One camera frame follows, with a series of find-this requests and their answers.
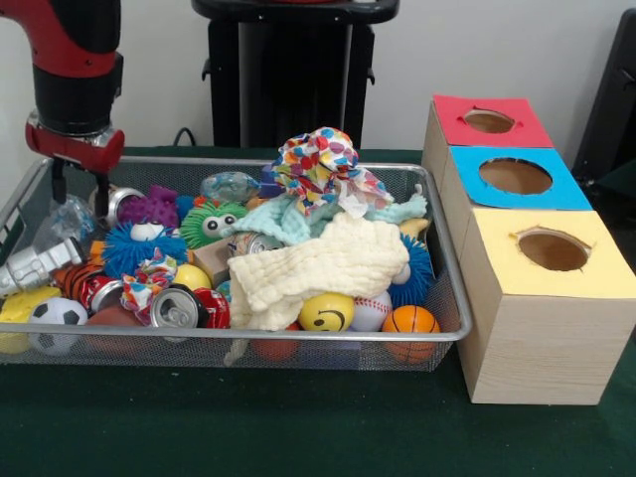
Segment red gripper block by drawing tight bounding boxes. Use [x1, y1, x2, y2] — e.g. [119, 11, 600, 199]
[24, 121, 126, 220]

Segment crushed clear plastic bottle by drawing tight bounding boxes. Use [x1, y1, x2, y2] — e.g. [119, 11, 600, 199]
[34, 194, 98, 249]

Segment grey crushed bottle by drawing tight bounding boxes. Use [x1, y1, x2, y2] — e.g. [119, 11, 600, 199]
[0, 236, 84, 299]

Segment polka dot cloth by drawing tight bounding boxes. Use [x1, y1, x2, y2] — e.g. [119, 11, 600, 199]
[270, 126, 397, 220]

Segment cream waffle cloth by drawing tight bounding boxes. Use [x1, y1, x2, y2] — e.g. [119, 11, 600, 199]
[224, 211, 411, 368]

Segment shallow silver mesh bin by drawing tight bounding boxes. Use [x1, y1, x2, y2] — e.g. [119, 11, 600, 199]
[0, 154, 473, 373]

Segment wooden box with three holes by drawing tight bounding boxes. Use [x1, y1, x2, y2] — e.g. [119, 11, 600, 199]
[421, 93, 636, 406]

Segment blue spiky toy small eyes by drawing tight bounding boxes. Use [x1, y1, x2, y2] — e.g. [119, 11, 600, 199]
[101, 222, 189, 279]

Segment purple knobbly toy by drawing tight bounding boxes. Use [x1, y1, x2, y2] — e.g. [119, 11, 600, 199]
[118, 186, 180, 233]

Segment green spiky toy with eyes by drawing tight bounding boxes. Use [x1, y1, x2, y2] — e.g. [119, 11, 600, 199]
[178, 198, 249, 249]

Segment small soccer ball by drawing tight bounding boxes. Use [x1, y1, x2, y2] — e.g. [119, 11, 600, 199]
[27, 296, 89, 357]

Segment mint green waffle cloth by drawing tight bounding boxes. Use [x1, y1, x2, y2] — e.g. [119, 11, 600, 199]
[218, 191, 428, 247]

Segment yellow smiley ball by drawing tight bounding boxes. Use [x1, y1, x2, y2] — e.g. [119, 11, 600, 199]
[297, 292, 357, 333]

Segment dark green table cloth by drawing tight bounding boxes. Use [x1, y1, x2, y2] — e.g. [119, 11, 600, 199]
[593, 159, 636, 201]
[0, 144, 636, 477]

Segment small orange basketball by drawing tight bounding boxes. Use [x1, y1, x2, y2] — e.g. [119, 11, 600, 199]
[381, 304, 441, 364]

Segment black flat panel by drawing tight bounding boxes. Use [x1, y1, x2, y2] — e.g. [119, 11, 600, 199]
[570, 7, 636, 185]

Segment black cable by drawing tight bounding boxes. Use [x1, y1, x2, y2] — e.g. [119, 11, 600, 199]
[173, 126, 201, 148]

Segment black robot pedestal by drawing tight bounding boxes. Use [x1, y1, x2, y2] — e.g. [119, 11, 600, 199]
[191, 0, 401, 149]

